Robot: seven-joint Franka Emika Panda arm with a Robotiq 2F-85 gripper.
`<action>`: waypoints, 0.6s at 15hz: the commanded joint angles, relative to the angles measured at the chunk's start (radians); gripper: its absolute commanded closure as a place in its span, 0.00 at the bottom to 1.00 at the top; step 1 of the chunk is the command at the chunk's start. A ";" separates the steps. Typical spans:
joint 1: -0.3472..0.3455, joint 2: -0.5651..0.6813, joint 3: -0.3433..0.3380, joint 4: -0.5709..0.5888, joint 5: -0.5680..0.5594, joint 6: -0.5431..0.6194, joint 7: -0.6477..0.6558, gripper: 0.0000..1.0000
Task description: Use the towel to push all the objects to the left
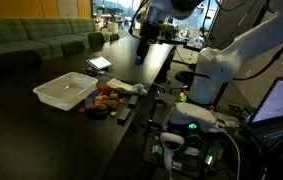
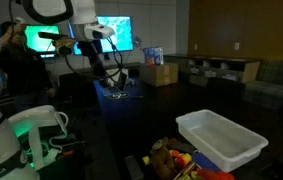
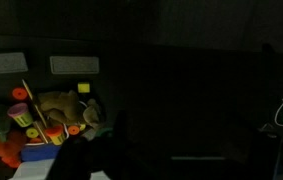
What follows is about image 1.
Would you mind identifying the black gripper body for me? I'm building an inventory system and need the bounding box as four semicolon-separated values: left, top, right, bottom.
135;23;157;66

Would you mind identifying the white terry towel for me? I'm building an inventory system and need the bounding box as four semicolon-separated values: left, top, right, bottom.
107;78;147;96

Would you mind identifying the black rectangular block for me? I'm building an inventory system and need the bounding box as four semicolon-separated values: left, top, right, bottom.
117;107;131;126
128;95;138;109

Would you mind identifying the red ball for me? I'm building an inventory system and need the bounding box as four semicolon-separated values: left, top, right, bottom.
98;85;112;95

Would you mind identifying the yellow red toy piece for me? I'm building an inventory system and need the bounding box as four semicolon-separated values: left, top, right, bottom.
94;95;110;102

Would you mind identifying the blue block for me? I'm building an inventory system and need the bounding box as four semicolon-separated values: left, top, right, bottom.
87;90;102;99

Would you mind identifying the brown plush toy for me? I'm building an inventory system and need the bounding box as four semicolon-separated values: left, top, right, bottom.
86;100;119;118

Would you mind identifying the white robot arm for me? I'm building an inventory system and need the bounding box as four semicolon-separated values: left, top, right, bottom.
137;0;283;104

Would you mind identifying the tablet with lit screen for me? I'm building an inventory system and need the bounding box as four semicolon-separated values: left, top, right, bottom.
86;56;113;70

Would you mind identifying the black office chair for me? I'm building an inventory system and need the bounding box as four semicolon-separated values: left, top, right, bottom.
175;71;195;86

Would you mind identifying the white VR headset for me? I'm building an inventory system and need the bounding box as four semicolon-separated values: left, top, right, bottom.
165;102;217;133

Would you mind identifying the clear plastic bin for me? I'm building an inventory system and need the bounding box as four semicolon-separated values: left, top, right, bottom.
33;72;98;111

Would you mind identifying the white VR controller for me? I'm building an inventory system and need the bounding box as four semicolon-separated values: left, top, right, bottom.
160;133;184;171

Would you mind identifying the green plaid sofa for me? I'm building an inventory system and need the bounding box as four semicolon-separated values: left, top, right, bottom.
0;18;97;60

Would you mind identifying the open laptop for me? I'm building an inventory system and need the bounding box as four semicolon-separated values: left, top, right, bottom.
248;77;283;147

